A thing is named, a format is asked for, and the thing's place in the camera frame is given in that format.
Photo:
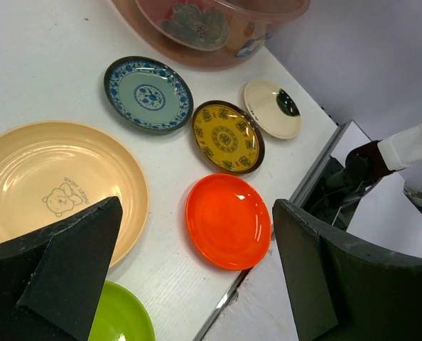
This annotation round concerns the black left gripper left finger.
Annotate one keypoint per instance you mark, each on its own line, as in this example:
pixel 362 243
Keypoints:
pixel 51 279

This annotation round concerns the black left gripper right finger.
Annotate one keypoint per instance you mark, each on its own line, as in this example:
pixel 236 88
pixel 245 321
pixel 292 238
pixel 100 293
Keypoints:
pixel 341 287

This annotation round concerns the red plate with teal flower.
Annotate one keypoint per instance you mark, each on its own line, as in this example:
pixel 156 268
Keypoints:
pixel 194 24

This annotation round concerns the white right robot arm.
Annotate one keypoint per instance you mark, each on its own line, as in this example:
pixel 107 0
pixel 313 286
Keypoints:
pixel 381 158

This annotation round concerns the pink translucent plastic bin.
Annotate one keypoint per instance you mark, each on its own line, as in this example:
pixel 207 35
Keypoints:
pixel 251 25

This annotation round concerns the lime green plate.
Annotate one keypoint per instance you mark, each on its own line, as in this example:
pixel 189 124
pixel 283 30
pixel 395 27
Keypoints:
pixel 120 316

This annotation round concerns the beige bear plate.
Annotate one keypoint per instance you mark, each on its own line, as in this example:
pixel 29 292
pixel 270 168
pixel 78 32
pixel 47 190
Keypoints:
pixel 51 170

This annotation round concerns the orange plate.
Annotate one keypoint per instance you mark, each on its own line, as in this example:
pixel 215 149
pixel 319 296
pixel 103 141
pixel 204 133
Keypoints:
pixel 228 222

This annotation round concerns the cream plate with black mark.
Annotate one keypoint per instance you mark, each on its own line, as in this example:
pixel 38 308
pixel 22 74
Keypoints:
pixel 273 109

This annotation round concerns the yellow brown patterned plate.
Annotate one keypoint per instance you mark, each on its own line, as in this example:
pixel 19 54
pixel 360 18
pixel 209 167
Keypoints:
pixel 228 137

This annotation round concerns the blue white patterned plate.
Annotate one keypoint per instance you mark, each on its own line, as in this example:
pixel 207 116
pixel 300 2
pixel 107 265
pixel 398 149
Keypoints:
pixel 149 94

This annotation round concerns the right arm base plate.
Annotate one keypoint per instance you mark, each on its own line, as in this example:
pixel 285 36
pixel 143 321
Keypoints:
pixel 338 191

